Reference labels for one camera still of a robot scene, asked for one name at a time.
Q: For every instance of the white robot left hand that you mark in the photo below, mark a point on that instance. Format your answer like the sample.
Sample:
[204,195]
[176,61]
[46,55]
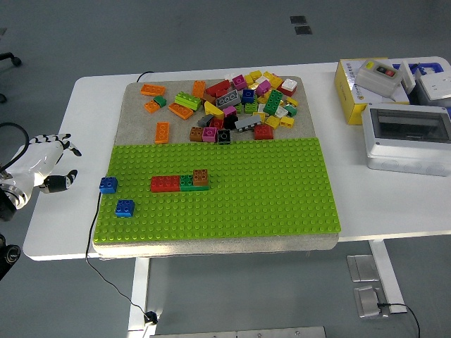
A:
[38,158]

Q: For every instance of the blue square brick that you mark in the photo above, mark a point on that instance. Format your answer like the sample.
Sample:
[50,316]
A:
[108,185]
[125,208]
[248,95]

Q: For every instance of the brown square brick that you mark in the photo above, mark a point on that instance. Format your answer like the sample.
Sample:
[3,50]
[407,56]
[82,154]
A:
[200,177]
[196,134]

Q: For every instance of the magenta square brick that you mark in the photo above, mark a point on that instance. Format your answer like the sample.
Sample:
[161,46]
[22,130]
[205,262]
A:
[263,87]
[229,111]
[239,81]
[209,134]

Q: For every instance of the small orange brick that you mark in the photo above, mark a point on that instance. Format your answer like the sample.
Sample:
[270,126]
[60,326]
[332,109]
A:
[151,106]

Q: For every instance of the orange flat long brick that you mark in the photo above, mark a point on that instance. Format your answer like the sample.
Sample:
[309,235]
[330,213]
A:
[180,111]
[152,90]
[199,88]
[162,132]

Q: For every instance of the red flat long brick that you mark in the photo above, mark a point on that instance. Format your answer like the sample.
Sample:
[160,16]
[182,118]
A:
[165,183]

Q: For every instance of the small green brick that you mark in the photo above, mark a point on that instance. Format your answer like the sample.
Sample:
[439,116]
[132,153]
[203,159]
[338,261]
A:
[160,102]
[291,110]

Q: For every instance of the green flat long brick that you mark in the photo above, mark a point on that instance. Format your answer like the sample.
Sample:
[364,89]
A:
[186,181]

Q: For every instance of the lime green long brick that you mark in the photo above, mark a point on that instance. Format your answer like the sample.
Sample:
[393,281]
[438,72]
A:
[188,99]

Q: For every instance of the dark grey small brick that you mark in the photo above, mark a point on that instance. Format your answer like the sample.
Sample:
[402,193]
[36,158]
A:
[205,120]

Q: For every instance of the red square brick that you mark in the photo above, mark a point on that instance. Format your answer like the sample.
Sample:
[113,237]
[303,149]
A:
[216,123]
[263,132]

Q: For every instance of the yellow curved brick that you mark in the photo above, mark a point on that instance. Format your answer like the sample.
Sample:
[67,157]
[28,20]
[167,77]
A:
[213,109]

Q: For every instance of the black square brick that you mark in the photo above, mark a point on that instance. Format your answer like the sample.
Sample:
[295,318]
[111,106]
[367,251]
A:
[224,136]

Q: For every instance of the grey brick with holes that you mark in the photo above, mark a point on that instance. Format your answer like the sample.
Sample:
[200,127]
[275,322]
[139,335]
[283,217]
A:
[228,99]

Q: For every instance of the grey long narrow brick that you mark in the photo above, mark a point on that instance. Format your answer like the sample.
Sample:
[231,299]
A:
[248,123]

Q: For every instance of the small yellow brick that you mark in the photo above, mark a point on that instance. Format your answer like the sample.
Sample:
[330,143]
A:
[260,116]
[249,80]

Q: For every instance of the dark green long brick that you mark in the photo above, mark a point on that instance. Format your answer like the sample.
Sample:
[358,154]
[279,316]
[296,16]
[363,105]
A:
[273,102]

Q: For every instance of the red brick with white top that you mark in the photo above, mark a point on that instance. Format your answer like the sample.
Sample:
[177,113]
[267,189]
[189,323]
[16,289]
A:
[288,84]

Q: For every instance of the black office chair base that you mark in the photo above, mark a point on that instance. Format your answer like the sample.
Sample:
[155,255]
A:
[14,60]

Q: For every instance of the grey-brown mat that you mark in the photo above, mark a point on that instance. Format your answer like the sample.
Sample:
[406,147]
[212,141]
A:
[141,119]

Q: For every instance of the white table leg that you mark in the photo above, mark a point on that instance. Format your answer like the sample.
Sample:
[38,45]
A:
[385,274]
[139,292]

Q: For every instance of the black and blue plug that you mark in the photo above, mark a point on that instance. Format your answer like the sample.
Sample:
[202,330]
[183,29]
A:
[151,317]

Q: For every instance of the lime green studded baseplate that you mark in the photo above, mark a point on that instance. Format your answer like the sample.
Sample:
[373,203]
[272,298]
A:
[246,193]

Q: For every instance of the long grey metal plate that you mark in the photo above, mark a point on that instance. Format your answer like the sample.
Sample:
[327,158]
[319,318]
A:
[239,332]

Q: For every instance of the dark floor cover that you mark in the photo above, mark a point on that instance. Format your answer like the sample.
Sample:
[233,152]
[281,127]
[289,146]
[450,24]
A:
[298,19]
[303,30]

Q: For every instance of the yellow cardboard box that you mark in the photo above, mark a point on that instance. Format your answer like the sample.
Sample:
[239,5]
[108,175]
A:
[347,91]

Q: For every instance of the silver floor plate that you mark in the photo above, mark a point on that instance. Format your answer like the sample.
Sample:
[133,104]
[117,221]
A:
[368,301]
[363,267]

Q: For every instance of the grey push-button switch box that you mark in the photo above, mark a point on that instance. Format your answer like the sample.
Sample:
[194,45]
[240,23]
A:
[370,81]

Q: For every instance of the white enclosure with clear lid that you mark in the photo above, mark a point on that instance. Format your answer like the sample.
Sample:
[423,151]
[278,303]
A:
[398,155]

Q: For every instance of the white switch panel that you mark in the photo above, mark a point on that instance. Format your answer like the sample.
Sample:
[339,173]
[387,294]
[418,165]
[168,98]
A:
[408,77]

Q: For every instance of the white wall socket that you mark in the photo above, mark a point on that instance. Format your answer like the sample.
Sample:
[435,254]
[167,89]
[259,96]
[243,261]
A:
[437,88]

